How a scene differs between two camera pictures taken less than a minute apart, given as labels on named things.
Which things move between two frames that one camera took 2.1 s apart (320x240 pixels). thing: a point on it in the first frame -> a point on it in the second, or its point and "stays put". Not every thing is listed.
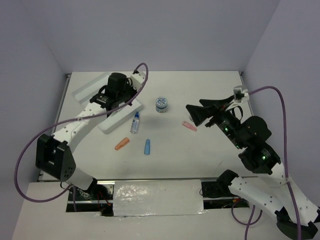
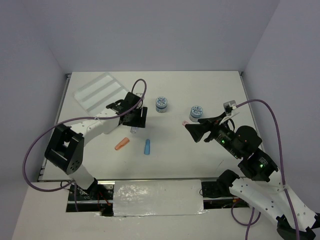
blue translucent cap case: (147, 147) stays put
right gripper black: (198, 112) -> (196, 130)
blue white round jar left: (161, 104) stays put
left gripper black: (128, 84) -> (140, 121)
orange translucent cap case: (122, 143) stays put
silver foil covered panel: (144, 198) stays put
